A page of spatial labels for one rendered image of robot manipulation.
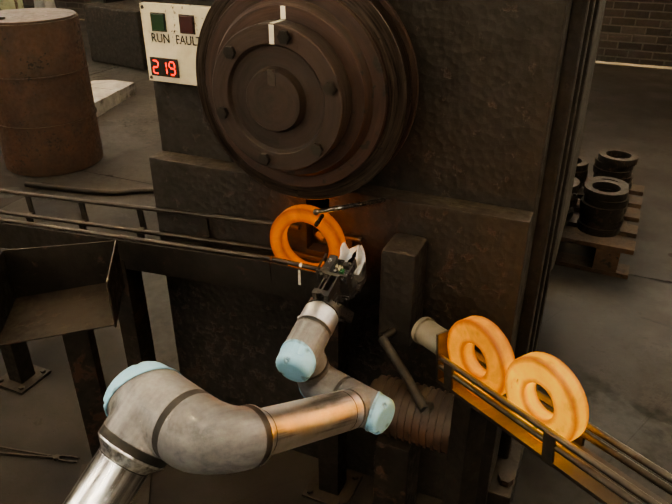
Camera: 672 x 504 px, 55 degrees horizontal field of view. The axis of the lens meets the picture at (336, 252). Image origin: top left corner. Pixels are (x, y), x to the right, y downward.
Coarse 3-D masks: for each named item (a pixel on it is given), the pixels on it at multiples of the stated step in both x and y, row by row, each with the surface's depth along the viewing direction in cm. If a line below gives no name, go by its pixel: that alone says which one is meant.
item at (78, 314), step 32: (0, 256) 151; (32, 256) 155; (64, 256) 157; (96, 256) 158; (0, 288) 149; (32, 288) 159; (64, 288) 161; (96, 288) 160; (0, 320) 147; (32, 320) 150; (64, 320) 149; (96, 320) 148; (96, 352) 160; (96, 384) 160; (96, 416) 165; (96, 448) 170
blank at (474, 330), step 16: (464, 320) 118; (480, 320) 117; (448, 336) 124; (464, 336) 119; (480, 336) 115; (496, 336) 114; (448, 352) 125; (464, 352) 122; (496, 352) 113; (512, 352) 113; (464, 368) 122; (480, 368) 122; (496, 368) 114; (496, 384) 115
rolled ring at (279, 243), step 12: (300, 204) 147; (288, 216) 146; (300, 216) 145; (312, 216) 144; (324, 216) 144; (276, 228) 149; (324, 228) 144; (336, 228) 144; (276, 240) 151; (336, 240) 144; (276, 252) 152; (288, 252) 153; (336, 252) 146; (312, 264) 153
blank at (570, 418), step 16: (544, 352) 107; (512, 368) 110; (528, 368) 106; (544, 368) 103; (560, 368) 102; (512, 384) 111; (528, 384) 108; (544, 384) 104; (560, 384) 101; (576, 384) 101; (512, 400) 112; (528, 400) 110; (560, 400) 102; (576, 400) 100; (544, 416) 108; (560, 416) 103; (576, 416) 100; (528, 432) 111; (560, 432) 104; (576, 432) 101
